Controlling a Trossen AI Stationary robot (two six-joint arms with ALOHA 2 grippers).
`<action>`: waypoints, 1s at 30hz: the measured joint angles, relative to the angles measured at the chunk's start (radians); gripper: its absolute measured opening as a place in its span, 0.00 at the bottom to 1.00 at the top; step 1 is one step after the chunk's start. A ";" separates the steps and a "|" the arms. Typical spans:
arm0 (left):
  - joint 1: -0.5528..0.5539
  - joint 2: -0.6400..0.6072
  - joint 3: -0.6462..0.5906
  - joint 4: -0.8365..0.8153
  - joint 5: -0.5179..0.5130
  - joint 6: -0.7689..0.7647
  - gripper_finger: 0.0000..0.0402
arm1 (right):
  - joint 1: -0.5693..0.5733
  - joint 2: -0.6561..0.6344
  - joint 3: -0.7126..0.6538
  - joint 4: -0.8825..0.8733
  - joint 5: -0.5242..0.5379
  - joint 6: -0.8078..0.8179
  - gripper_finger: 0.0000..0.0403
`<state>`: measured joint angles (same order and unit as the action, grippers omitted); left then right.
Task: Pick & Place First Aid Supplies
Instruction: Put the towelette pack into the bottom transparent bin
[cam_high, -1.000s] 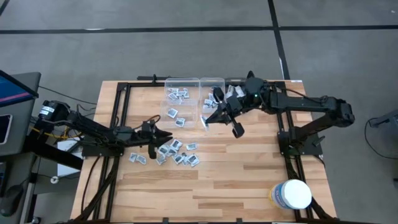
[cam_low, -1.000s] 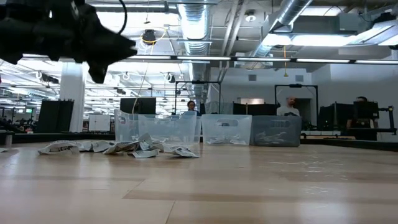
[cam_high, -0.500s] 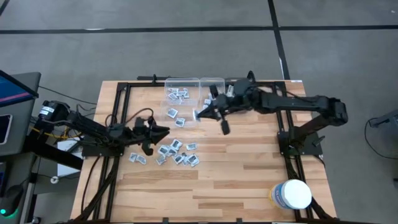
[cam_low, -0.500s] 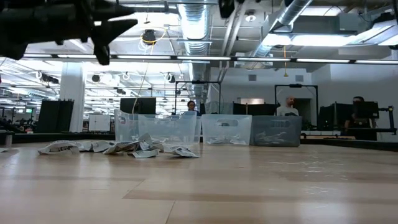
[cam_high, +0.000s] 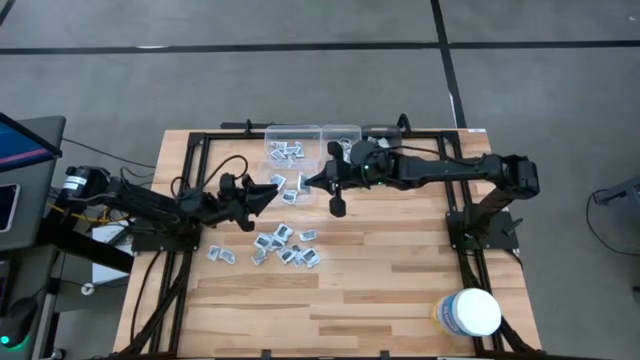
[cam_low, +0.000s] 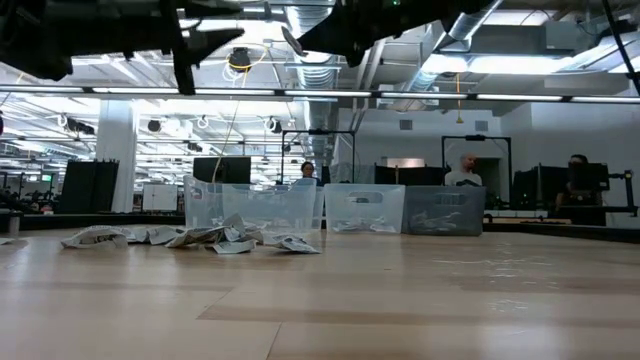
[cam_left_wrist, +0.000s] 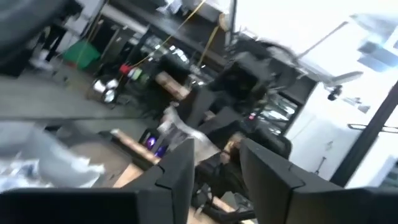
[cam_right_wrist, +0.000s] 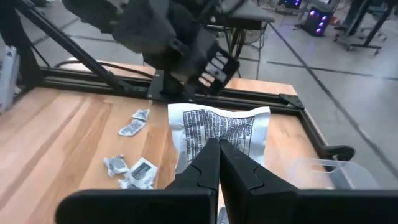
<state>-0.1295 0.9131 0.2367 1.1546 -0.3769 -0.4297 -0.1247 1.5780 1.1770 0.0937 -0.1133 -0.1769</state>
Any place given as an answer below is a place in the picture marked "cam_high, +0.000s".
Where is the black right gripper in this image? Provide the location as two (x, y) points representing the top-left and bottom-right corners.
(304, 140), (399, 219)

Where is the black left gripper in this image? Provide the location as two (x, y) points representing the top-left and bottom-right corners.
(202, 172), (279, 233)

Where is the large clear plastic bin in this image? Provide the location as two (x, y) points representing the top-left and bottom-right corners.
(255, 124), (322, 209)

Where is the small clear plastic bin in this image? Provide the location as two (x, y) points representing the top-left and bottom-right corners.
(319, 124), (364, 174)

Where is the black bar clamp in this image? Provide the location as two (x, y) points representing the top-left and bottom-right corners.
(219, 118), (301, 132)

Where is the dark grey plastic bin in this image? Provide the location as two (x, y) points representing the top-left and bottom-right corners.
(360, 124), (405, 150)

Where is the white box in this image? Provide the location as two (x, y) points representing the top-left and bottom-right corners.
(91, 221), (132, 286)

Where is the black desk beam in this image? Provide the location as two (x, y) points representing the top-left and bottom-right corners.
(39, 214), (136, 275)

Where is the white-lidded round jar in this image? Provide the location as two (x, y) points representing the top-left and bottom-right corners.
(432, 287), (503, 338)

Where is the grey desk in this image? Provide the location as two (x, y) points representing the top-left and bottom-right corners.
(0, 115), (67, 360)

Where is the computer monitor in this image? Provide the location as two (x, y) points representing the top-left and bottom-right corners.
(0, 112), (64, 174)

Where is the black phone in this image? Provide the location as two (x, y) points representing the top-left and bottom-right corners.
(0, 183), (21, 234)

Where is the black computer mouse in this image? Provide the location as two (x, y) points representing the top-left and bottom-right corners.
(0, 297), (40, 350)

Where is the grey stand base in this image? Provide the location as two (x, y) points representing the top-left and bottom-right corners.
(592, 174), (640, 221)

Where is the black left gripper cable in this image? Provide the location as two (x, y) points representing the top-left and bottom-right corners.
(199, 154), (251, 194)

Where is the black aluminium table frame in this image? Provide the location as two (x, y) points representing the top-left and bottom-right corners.
(112, 127), (546, 360)

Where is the thin black cable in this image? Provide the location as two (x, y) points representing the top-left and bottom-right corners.
(62, 137), (157, 170)

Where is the yellow cable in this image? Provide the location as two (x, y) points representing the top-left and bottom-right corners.
(49, 202), (134, 225)

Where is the black floor cable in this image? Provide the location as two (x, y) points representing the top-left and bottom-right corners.
(585, 188), (640, 257)

